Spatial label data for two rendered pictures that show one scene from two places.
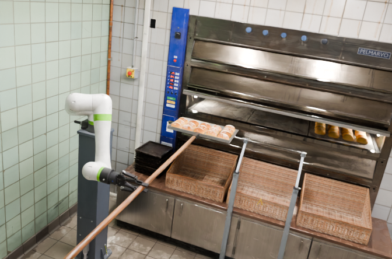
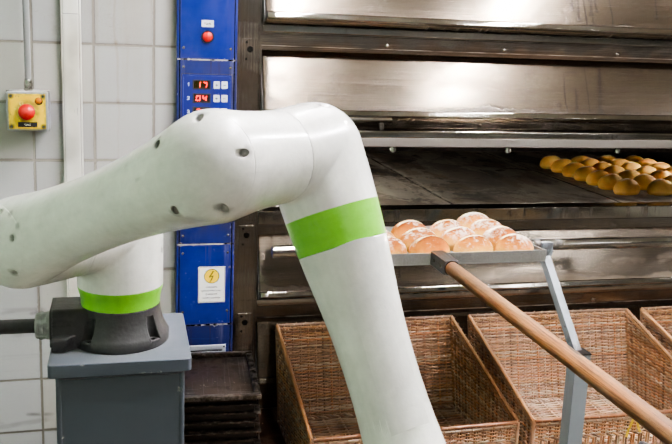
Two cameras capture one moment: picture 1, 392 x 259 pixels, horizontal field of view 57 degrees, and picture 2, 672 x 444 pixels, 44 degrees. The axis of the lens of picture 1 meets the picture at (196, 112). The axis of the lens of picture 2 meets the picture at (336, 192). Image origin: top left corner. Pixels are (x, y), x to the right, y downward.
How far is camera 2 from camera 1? 185 cm
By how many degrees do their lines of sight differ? 31
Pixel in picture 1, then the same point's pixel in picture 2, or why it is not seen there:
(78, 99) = (256, 136)
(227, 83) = (393, 90)
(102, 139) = (398, 332)
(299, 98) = (602, 96)
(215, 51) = not seen: outside the picture
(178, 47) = not seen: outside the picture
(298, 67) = (593, 7)
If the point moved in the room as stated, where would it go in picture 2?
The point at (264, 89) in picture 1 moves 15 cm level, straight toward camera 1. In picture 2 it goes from (506, 88) to (535, 93)
